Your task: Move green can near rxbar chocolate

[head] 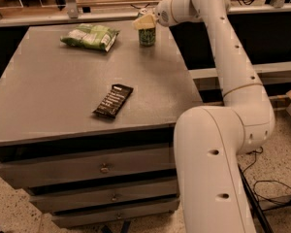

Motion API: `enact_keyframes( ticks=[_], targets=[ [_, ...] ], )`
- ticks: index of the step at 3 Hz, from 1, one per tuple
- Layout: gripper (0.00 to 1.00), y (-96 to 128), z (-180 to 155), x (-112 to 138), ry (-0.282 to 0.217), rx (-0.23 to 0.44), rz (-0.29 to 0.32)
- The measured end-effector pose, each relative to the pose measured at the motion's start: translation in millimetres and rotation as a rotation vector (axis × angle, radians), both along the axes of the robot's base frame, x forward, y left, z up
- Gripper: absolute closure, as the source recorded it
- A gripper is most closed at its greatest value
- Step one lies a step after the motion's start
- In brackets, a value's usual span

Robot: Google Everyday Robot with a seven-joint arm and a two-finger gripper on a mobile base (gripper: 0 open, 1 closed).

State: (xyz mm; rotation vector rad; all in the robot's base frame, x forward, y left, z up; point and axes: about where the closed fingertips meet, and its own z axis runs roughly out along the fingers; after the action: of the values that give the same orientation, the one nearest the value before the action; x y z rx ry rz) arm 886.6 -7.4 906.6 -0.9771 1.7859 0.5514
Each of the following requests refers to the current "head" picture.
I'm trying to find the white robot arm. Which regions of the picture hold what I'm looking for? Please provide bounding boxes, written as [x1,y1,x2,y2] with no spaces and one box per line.
[153,0,275,233]

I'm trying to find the grey drawer cabinet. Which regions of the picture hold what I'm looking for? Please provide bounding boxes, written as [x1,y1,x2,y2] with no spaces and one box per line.
[0,21,201,216]

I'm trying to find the green chip bag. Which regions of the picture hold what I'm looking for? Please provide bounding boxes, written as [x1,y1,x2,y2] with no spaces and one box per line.
[60,23,119,52]

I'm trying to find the black metal stand leg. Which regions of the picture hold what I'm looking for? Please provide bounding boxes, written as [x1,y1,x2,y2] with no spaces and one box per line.
[240,170,274,233]

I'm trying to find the middle grey drawer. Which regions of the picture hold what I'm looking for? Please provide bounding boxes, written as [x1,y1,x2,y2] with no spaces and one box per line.
[30,177,178,213]

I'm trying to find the green soda can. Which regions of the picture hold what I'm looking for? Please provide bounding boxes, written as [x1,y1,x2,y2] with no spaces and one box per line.
[137,7,157,48]

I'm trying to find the bottom grey drawer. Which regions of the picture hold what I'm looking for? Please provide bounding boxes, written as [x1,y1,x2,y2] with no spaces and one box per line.
[51,197,179,228]

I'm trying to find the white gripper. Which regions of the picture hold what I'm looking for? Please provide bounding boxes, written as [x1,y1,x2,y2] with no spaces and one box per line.
[133,0,175,30]

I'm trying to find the dark chocolate rxbar wrapper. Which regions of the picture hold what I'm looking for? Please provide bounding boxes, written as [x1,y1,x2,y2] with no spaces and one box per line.
[93,83,134,118]

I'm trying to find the grey drawer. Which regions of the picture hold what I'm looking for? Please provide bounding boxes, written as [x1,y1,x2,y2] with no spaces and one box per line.
[30,177,178,213]
[0,144,175,189]
[51,197,179,228]

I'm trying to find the black floor cable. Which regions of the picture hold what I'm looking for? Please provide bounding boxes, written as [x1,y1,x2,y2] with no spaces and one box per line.
[242,147,291,209]

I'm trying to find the top grey drawer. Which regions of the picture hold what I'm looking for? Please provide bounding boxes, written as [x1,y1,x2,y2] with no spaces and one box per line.
[0,144,175,189]

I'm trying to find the grey metal railing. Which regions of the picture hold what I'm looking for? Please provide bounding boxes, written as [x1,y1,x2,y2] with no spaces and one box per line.
[0,0,291,28]

